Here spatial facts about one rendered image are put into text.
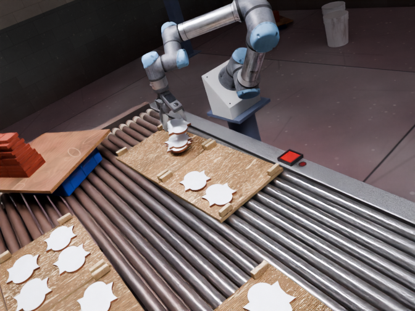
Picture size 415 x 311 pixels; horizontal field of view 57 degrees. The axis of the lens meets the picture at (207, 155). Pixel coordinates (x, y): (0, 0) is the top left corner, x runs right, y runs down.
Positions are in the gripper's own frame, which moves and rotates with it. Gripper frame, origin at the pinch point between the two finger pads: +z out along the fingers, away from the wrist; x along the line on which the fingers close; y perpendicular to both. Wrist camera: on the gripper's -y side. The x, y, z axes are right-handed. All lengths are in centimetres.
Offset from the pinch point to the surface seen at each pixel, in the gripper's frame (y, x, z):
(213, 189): -41.9, 7.5, 11.1
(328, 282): -100, 5, 14
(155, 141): 19.2, 8.2, 12.1
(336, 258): -95, -4, 15
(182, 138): -0.1, -0.5, 7.5
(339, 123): 67, -161, 106
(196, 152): -9.6, -1.9, 12.3
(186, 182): -28.7, 13.3, 11.1
